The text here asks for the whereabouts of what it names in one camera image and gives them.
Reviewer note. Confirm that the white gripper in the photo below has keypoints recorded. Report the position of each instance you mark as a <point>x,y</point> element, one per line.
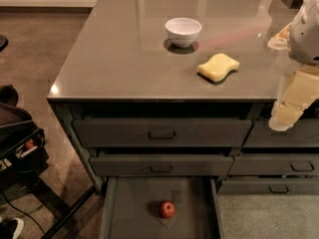
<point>305,39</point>

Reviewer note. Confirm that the middle right drawer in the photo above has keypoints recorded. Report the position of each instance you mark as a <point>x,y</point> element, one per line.
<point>275,164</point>

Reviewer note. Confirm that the top left drawer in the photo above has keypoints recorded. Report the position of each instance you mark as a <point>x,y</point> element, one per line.
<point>174,132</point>

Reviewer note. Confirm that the black and white shoe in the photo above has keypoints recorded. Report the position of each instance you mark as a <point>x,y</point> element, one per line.
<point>11,229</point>

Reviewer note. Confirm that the open bottom left drawer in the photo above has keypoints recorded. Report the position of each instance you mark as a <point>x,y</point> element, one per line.
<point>131,209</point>

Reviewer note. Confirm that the black cart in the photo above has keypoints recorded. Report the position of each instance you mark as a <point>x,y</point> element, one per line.
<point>20,138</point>

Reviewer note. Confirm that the middle left drawer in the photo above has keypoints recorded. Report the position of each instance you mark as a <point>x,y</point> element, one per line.
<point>161,164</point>

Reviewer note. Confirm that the red apple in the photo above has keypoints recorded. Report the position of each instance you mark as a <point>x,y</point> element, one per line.
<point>167,209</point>

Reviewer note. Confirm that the bottom right drawer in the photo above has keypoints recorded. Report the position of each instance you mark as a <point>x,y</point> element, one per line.
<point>270,186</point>

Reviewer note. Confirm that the white ceramic bowl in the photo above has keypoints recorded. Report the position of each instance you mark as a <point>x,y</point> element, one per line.
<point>182,31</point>

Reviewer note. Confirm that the grey kitchen counter cabinet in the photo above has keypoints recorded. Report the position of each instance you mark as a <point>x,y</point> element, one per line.
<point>123,65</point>

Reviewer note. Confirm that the top right drawer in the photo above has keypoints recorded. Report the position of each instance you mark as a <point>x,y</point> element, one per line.
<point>305,133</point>

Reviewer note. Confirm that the yellow sponge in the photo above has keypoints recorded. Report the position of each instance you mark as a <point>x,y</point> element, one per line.
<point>218,67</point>

